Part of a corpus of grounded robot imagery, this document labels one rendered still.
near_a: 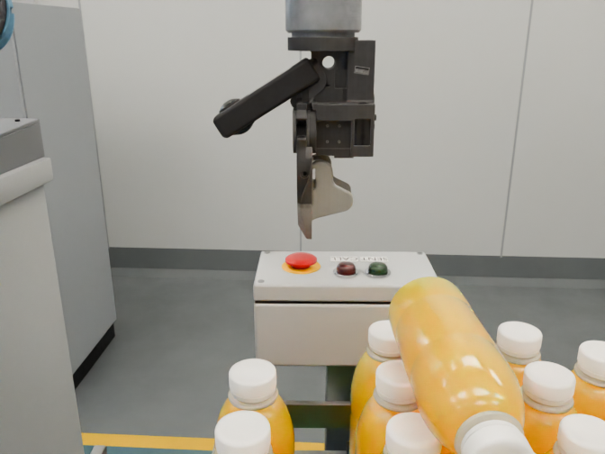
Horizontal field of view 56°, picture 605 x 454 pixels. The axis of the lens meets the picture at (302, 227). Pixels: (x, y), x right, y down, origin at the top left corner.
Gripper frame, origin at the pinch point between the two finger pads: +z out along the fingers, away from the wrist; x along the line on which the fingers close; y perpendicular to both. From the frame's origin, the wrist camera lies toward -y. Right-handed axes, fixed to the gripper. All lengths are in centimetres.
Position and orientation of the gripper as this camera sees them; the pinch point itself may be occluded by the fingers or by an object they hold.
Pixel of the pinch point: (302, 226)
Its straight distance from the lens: 62.7
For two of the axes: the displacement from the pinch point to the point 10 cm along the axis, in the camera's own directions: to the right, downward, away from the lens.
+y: 10.0, 0.0, -0.1
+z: 0.0, 9.5, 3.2
